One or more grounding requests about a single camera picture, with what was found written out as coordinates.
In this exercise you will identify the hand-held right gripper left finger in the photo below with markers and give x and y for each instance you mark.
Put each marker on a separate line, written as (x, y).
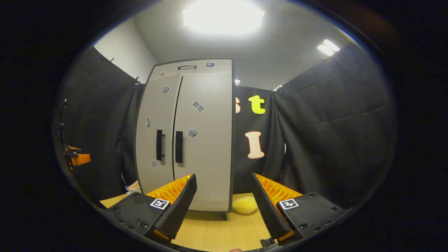
(178, 210)

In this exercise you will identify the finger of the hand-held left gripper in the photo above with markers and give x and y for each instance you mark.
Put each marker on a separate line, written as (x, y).
(73, 149)
(81, 159)

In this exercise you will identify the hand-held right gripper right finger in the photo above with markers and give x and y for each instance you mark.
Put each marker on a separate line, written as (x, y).
(267, 210)

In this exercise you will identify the grey shoe cabinet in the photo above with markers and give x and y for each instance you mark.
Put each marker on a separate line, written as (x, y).
(210, 175)

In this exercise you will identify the grey cabinet door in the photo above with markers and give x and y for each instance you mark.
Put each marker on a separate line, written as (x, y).
(210, 157)
(155, 105)

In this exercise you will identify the yellow plush toy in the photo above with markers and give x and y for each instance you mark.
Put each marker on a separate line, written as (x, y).
(245, 205)

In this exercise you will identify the beige cover book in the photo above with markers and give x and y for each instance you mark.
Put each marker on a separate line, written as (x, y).
(134, 186)

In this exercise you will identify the white book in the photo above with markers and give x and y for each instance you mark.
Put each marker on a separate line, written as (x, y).
(131, 191)

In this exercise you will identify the small ceiling light panel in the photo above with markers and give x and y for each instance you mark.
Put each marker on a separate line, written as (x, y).
(328, 47)

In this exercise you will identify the large ceiling light panel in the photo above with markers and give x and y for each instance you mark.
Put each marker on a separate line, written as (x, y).
(224, 15)

